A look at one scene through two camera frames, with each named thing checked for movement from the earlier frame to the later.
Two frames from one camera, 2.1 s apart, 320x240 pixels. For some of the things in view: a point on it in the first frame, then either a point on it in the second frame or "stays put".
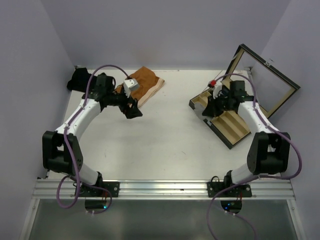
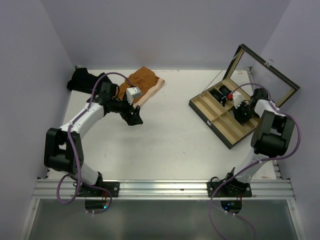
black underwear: [80, 80] stays put
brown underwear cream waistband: [142, 84] stays put
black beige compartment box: [269, 88] stays put
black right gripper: [211, 109] to [238, 116]
